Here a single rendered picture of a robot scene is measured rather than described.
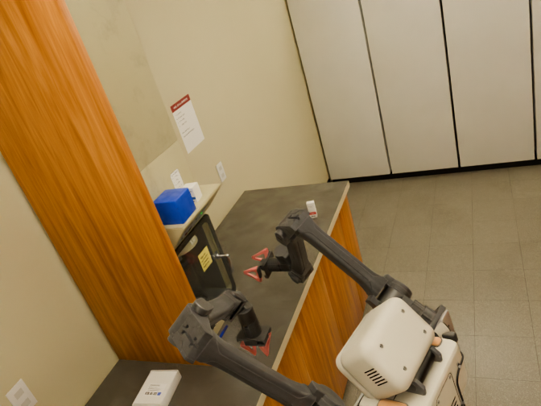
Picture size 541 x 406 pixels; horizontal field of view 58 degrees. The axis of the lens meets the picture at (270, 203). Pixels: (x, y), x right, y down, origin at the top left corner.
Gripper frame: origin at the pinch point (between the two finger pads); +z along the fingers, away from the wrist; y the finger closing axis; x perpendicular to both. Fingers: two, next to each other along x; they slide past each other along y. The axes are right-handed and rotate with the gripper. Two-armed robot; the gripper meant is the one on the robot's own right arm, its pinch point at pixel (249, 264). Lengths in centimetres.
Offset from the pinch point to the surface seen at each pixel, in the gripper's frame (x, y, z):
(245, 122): -8, -146, 56
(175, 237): -32.6, 25.4, 8.1
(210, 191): -35.5, -0.1, 5.2
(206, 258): -9.3, 6.8, 13.8
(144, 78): -81, -2, 16
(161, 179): -48, 11, 15
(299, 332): 36.0, 1.4, -12.5
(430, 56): 8, -284, -58
